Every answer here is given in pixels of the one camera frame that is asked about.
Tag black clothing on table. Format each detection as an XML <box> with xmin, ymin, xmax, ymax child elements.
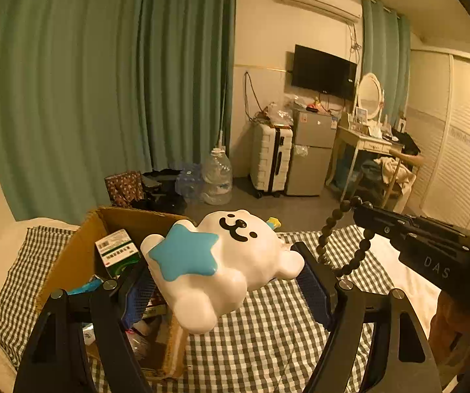
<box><xmin>390</xmin><ymin>128</ymin><xmax>422</xmax><ymax>156</ymax></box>

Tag white bear toy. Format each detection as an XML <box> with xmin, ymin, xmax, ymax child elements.
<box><xmin>140</xmin><ymin>209</ymin><xmax>304</xmax><ymax>334</ymax></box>

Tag wooden chair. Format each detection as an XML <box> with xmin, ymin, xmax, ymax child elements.
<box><xmin>380</xmin><ymin>151</ymin><xmax>424</xmax><ymax>209</ymax></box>

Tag thin white pole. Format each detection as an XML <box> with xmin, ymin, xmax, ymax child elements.
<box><xmin>217</xmin><ymin>49</ymin><xmax>231</xmax><ymax>148</ymax></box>

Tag brown dotted bag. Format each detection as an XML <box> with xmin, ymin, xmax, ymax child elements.
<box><xmin>104</xmin><ymin>171</ymin><xmax>145</xmax><ymax>208</ymax></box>

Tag green and white medicine box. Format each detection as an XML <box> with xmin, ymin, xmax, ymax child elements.
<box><xmin>95</xmin><ymin>229</ymin><xmax>142</xmax><ymax>277</ymax></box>

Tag dark wall cable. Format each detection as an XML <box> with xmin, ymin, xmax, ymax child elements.
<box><xmin>243</xmin><ymin>70</ymin><xmax>266</xmax><ymax>121</ymax></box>

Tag silver fridge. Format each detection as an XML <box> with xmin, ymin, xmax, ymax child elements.
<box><xmin>286</xmin><ymin>108</ymin><xmax>340</xmax><ymax>197</ymax></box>

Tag narrow teal curtain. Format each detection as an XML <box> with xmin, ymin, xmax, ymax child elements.
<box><xmin>361</xmin><ymin>0</ymin><xmax>411</xmax><ymax>119</ymax></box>

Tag pale clothes on chair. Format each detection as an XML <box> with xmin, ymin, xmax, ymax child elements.
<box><xmin>374</xmin><ymin>158</ymin><xmax>418</xmax><ymax>187</ymax></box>

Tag checked bed cloth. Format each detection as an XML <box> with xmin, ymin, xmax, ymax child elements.
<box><xmin>0</xmin><ymin>225</ymin><xmax>395</xmax><ymax>393</ymax></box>

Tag large clear water bottle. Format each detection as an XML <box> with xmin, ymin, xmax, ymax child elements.
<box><xmin>201</xmin><ymin>146</ymin><xmax>233</xmax><ymax>206</ymax></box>

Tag clear plastic bags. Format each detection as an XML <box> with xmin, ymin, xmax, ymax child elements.
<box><xmin>260</xmin><ymin>100</ymin><xmax>295</xmax><ymax>127</ymax></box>

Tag person's right hand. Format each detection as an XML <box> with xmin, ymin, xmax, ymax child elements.
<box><xmin>428</xmin><ymin>290</ymin><xmax>470</xmax><ymax>381</ymax></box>

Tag white louvred wardrobe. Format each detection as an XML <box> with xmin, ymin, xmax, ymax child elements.
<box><xmin>407</xmin><ymin>47</ymin><xmax>470</xmax><ymax>230</ymax></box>

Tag pack of water bottles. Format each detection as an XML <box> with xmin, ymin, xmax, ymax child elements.
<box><xmin>174</xmin><ymin>163</ymin><xmax>203</xmax><ymax>201</ymax></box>

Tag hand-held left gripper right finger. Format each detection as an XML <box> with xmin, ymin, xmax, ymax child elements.
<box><xmin>290</xmin><ymin>241</ymin><xmax>442</xmax><ymax>393</ymax></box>

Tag white suitcase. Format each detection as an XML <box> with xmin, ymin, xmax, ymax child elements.
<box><xmin>250</xmin><ymin>123</ymin><xmax>294</xmax><ymax>197</ymax></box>

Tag blue patterned packet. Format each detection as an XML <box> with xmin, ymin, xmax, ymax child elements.
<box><xmin>69</xmin><ymin>276</ymin><xmax>107</xmax><ymax>295</ymax></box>

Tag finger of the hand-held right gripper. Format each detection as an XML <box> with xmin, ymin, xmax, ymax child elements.
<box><xmin>353</xmin><ymin>204</ymin><xmax>416</xmax><ymax>250</ymax></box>

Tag black wall television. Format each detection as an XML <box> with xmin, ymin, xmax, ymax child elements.
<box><xmin>291</xmin><ymin>44</ymin><xmax>357</xmax><ymax>101</ymax></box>

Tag large brown cardboard box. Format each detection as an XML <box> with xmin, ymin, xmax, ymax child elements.
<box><xmin>39</xmin><ymin>207</ymin><xmax>197</xmax><ymax>379</ymax></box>

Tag white dressing table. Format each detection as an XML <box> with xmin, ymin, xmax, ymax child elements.
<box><xmin>326</xmin><ymin>125</ymin><xmax>403</xmax><ymax>205</ymax></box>

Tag black floor bag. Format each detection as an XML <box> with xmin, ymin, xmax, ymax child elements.
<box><xmin>131</xmin><ymin>168</ymin><xmax>187</xmax><ymax>214</ymax></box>

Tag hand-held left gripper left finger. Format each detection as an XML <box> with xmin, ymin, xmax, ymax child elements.
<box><xmin>12</xmin><ymin>260</ymin><xmax>156</xmax><ymax>393</ymax></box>

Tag dark bead bracelet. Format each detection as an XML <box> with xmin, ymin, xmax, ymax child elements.
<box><xmin>316</xmin><ymin>196</ymin><xmax>377</xmax><ymax>277</ymax></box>

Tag wide teal curtain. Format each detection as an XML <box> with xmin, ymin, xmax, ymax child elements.
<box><xmin>0</xmin><ymin>0</ymin><xmax>238</xmax><ymax>222</ymax></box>

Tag clear plastic wrapper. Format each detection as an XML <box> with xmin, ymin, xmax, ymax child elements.
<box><xmin>126</xmin><ymin>327</ymin><xmax>158</xmax><ymax>369</ymax></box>

